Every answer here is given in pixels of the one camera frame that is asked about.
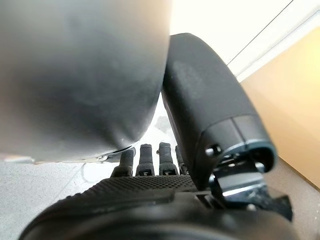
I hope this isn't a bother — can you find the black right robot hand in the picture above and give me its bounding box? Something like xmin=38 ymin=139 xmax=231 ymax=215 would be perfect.
xmin=19 ymin=32 xmax=301 ymax=240

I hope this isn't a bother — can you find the white baseboard strip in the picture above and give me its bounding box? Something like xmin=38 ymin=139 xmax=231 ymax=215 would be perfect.
xmin=228 ymin=9 xmax=320 ymax=83

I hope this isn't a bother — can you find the tan wooden cabinet panel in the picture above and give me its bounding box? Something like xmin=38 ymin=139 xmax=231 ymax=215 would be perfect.
xmin=240 ymin=26 xmax=320 ymax=190

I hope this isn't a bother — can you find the grey robot body shell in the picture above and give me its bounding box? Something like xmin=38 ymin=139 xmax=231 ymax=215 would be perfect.
xmin=0 ymin=0 xmax=172 ymax=164

